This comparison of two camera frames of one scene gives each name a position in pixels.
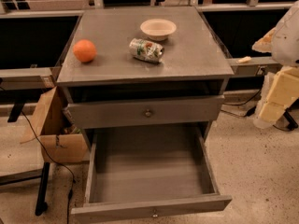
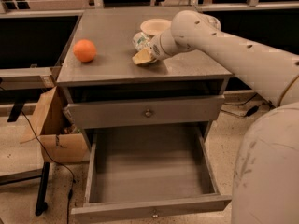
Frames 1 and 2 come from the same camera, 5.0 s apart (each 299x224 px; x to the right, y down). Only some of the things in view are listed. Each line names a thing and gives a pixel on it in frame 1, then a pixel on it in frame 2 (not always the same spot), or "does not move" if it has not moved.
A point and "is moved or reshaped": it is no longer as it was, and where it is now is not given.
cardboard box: x=60 y=139 does not move
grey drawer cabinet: x=142 y=66 does not move
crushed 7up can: x=146 y=49 is moved or reshaped
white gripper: x=286 y=41 to x=154 y=49
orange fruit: x=84 y=50 does not move
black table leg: x=41 y=205 does not move
